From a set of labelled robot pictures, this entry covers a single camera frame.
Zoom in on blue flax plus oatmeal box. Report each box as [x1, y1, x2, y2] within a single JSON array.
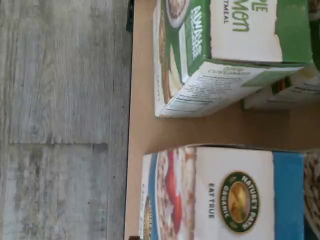
[[140, 144, 306, 240], [302, 148, 320, 240]]

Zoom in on wooden shelf board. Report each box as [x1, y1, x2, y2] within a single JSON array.
[[123, 0, 320, 240]]

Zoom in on black metal shelf rack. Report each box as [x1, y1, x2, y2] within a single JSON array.
[[125, 0, 137, 33]]

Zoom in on green apple cinnamon oatmeal box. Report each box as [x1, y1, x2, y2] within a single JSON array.
[[242, 0, 320, 111], [152, 0, 314, 119]]

